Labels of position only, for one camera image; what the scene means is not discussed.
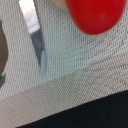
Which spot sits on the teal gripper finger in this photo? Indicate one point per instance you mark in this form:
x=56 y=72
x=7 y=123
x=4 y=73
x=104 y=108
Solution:
x=3 y=54

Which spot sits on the red toy tomato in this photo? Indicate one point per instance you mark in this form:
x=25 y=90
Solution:
x=95 y=16

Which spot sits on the round wooden plate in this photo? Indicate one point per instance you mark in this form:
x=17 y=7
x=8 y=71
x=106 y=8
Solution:
x=59 y=3

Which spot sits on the white woven placemat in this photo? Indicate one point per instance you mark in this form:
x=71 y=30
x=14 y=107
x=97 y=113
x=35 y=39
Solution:
x=80 y=67

